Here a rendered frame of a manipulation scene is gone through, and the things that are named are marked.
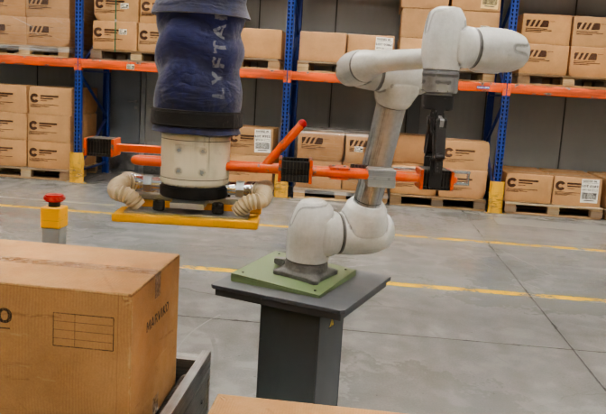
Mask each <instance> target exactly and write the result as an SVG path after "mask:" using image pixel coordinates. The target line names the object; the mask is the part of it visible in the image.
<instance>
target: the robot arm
mask: <svg viewBox="0 0 606 414"><path fill-rule="evenodd" d="M529 55H530V46H529V43H528V40H527V38H526V37H524V36H523V35H522V34H520V33H518V32H515V31H512V30H508V29H502V28H493V27H480V28H475V27H470V26H466V18H465V16H464V12H463V11H462V9H461V8H459V7H454V6H438V7H436V8H434V9H433V10H431V11H430V12H429V14H428V16H427V20H426V24H425V28H424V32H423V38H422V46H421V49H404V50H386V51H377V50H356V51H350V52H348V53H346V54H345V55H343V56H342V57H341V58H340V59H339V61H338V62H337V63H336V69H335V72H336V73H335V74H336V77H337V79H338V80H339V81H340V82H341V83H342V84H344V85H346V86H348V87H353V86H355V87H358V88H362V89H367V90H372V91H374V97H375V100H376V102H377V103H376V107H375V110H374V115H373V119H372V126H371V130H370V133H369V137H368V142H367V145H366V149H365V153H364V157H363V165H368V166H370V167H384V168H390V167H391V164H392V160H393V156H394V152H395V149H396V146H397V143H398V139H399V133H400V129H401V126H402V122H403V118H404V114H405V112H406V109H408V108H409V107H410V106H411V105H412V103H413V101H414V100H415V99H416V97H417V96H418V95H422V94H423V93H425V92H427V94H426V95H424V97H423V108H424V109H428V110H431V112H430V115H428V116H427V129H426V137H425V145H424V150H423V152H424V155H425V156H424V165H423V166H430V170H429V181H428V187H429V188H430V189H440V188H441V180H442V170H443V160H444V159H445V138H446V125H447V119H446V118H445V111H452V110H453V108H454V98H455V97H452V94H456V93H457V91H458V81H459V76H460V74H459V71H460V69H469V70H470V71H472V72H475V73H489V74H498V73H500V72H511V71H515V70H517V69H521V68H522V67H523V66H524V65H525V64H526V63H527V62H528V59H529ZM364 182H365V179H358V183H357V188H356V191H355V195H354V196H352V197H351V198H349V199H348V200H347V201H346V203H345V205H344V207H343V208H342V210H341V212H335V211H334V209H333V207H332V206H331V205H330V204H329V203H328V202H326V201H325V200H323V199H321V198H304V199H302V200H301V201H300V202H299V203H297V205H296V206H295V208H294V210H293V212H292V214H291V217H290V220H289V227H288V233H287V242H286V257H275V259H274V263H275V264H277V265H279V266H280V267H278V268H275V269H273V274H276V275H281V276H285V277H288V278H291V279H294V280H298V281H304V282H306V283H309V284H311V285H318V284H319V282H321V281H323V280H325V279H327V278H329V277H331V276H333V275H336V274H337V272H338V270H337V269H335V268H331V267H328V256H333V255H335V254H346V255H359V254H370V253H377V252H380V251H382V250H384V249H386V248H387V247H389V246H390V244H391V243H392V241H393V239H394V236H395V226H394V223H393V220H392V219H391V217H390V216H389V215H388V214H387V208H386V207H385V205H384V203H383V202H382V199H383V195H384V191H385V188H373V187H367V186H366V184H365V183H364Z"/></svg>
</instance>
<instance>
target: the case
mask: <svg viewBox="0 0 606 414"><path fill-rule="evenodd" d="M178 303H179V254H177V253H156V252H145V251H135V250H124V249H113V248H103V247H92V246H81V245H70V244H49V243H38V242H27V241H17V240H6V239H0V414H156V412H157V411H158V409H159V408H160V406H161V404H162V403H163V402H164V401H165V399H166V398H167V396H168V395H169V393H170V392H171V390H172V389H173V387H174V386H175V382H176V355H177V329H178Z"/></svg>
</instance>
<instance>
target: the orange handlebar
mask: <svg viewBox="0 0 606 414"><path fill-rule="evenodd" d="M116 151H117V152H142V153H157V154H161V146H157V145H142V144H128V143H117V144H116ZM131 163H132V164H134V165H142V166H156V167H160V166H161V157H160V156H155V155H134V156H133V157H132V158H131ZM257 163H258V164H257ZM225 167H226V170H229V171H243V172H258V173H273V174H278V169H279V164H278V163H273V164H272V165H270V164H261V162H257V161H230V162H228V163H227V164H226V166H225ZM312 176H317V177H328V178H329V179H340V180H349V179H368V177H369V174H368V171H367V170H366V169H359V168H349V167H348V166H347V165H333V164H329V166H315V165H313V170H312ZM395 178H396V181H404V182H419V174H417V173H416V172H415V171H402V170H396V177H395Z"/></svg>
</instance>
